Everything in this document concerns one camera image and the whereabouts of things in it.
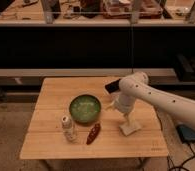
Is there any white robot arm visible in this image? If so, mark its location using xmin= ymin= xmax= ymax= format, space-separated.
xmin=114 ymin=72 xmax=195 ymax=130

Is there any black cable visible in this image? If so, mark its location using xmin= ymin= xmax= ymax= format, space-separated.
xmin=166 ymin=141 xmax=195 ymax=171

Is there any beige sponge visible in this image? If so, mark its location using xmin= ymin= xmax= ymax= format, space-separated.
xmin=120 ymin=121 xmax=141 ymax=136

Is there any black power adapter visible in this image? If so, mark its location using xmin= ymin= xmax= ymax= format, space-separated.
xmin=176 ymin=124 xmax=195 ymax=143

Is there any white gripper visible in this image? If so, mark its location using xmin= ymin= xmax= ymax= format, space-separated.
xmin=114 ymin=93 xmax=135 ymax=126

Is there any dark red pepper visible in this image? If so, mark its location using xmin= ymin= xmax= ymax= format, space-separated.
xmin=86 ymin=123 xmax=101 ymax=145

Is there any white plastic bottle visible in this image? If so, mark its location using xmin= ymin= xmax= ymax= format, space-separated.
xmin=61 ymin=116 xmax=77 ymax=142

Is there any green ceramic bowl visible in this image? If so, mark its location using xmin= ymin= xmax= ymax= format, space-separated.
xmin=69 ymin=94 xmax=101 ymax=124

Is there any wooden table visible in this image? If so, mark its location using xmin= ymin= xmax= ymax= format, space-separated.
xmin=20 ymin=77 xmax=168 ymax=159

